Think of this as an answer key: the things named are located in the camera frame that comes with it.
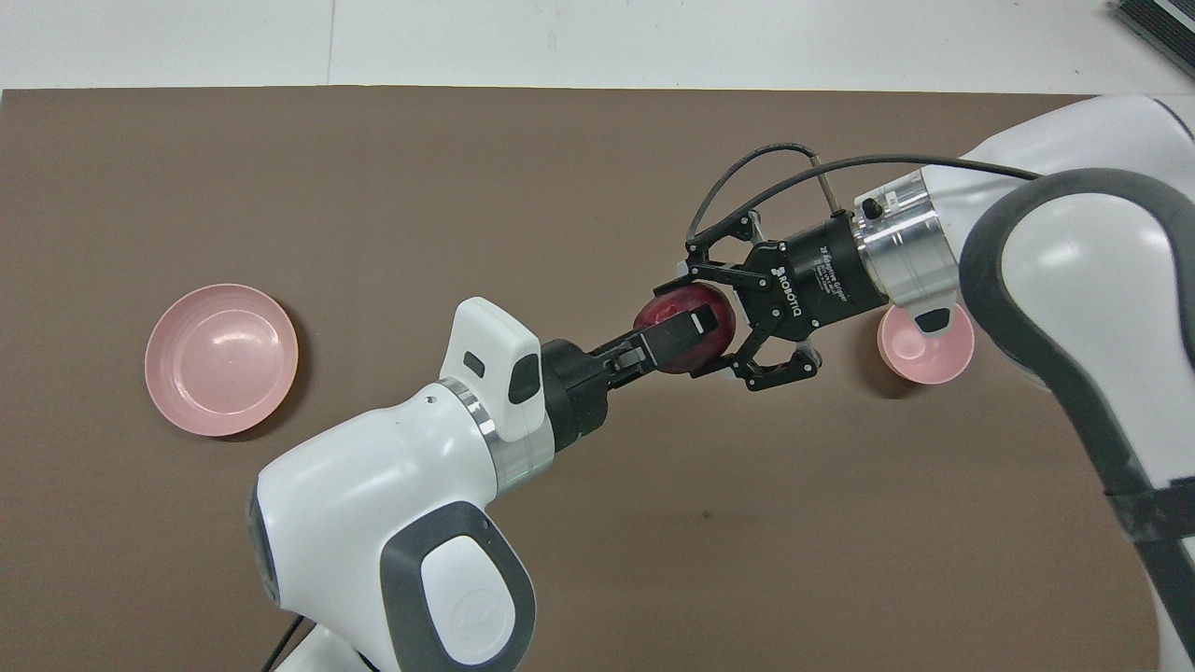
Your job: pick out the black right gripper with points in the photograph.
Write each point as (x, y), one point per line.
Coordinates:
(812, 275)

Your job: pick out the pink plate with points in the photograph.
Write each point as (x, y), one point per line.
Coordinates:
(224, 359)

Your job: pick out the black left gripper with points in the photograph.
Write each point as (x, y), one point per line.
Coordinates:
(577, 392)

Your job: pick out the grey ribbed metal device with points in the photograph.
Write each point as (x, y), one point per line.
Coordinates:
(1162, 26)

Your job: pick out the dark red apple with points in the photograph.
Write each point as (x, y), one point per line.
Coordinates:
(677, 303)

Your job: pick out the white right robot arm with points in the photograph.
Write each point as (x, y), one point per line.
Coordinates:
(1074, 261)

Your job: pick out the pink bowl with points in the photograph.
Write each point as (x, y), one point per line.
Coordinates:
(920, 359)

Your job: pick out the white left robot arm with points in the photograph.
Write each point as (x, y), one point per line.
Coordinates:
(336, 504)

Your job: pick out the brown table mat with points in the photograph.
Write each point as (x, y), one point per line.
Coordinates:
(373, 187)

